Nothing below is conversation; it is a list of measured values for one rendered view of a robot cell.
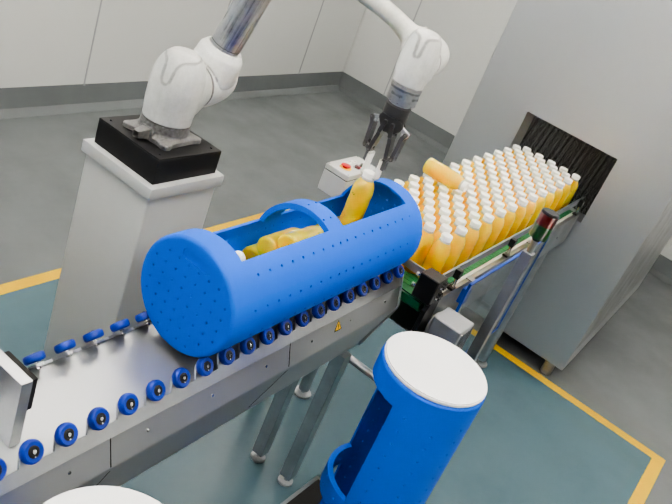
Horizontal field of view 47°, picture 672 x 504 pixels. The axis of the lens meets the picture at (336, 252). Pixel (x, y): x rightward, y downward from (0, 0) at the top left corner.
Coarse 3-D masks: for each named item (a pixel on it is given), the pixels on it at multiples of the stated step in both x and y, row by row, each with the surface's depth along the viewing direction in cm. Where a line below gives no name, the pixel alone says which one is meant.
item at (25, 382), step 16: (0, 352) 139; (0, 368) 136; (16, 368) 137; (0, 384) 137; (16, 384) 134; (32, 384) 136; (0, 400) 139; (16, 400) 136; (32, 400) 140; (0, 416) 140; (16, 416) 137; (0, 432) 141; (16, 432) 140
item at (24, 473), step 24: (384, 288) 241; (336, 312) 219; (288, 336) 201; (240, 360) 185; (192, 384) 172; (144, 408) 161; (96, 432) 151; (120, 432) 155; (48, 456) 142; (72, 456) 146; (24, 480) 137
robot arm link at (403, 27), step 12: (360, 0) 215; (372, 0) 215; (384, 0) 217; (384, 12) 219; (396, 12) 220; (396, 24) 221; (408, 24) 221; (408, 36) 221; (444, 48) 221; (444, 60) 220
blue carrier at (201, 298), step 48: (384, 192) 237; (192, 240) 166; (240, 240) 204; (336, 240) 196; (384, 240) 214; (144, 288) 177; (192, 288) 169; (240, 288) 165; (288, 288) 179; (336, 288) 200; (192, 336) 172; (240, 336) 171
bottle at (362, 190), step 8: (360, 184) 227; (368, 184) 227; (352, 192) 229; (360, 192) 227; (368, 192) 227; (352, 200) 229; (360, 200) 228; (368, 200) 229; (344, 208) 232; (352, 208) 230; (360, 208) 229; (344, 216) 232; (352, 216) 231; (360, 216) 231; (344, 224) 232
